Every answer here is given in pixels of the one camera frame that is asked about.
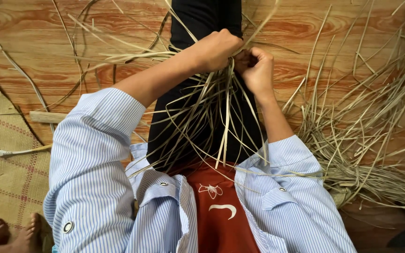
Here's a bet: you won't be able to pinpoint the person's left hand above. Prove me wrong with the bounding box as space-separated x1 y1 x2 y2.
195 29 244 74

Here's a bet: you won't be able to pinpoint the person's right hand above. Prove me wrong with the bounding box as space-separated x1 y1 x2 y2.
234 47 276 103

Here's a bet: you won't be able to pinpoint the bundle of woven straw strips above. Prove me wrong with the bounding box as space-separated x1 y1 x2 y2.
94 0 324 194

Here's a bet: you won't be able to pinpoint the black trousers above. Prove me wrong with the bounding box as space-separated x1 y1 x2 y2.
146 0 268 173

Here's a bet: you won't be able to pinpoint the heap of loose straw strips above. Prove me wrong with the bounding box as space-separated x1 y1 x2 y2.
281 0 405 216

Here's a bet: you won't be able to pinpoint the red printed t-shirt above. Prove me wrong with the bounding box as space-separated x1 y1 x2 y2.
169 160 261 253

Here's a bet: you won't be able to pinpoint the blue striped shirt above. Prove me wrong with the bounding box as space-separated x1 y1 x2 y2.
43 88 358 253

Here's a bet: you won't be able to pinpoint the short wooden stick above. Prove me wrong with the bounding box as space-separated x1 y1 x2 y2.
30 111 68 124

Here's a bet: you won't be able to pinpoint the long loose straw strip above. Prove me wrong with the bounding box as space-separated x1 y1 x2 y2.
0 18 55 136

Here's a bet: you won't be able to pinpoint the woven straw mat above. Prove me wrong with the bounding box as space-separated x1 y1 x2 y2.
0 60 54 253

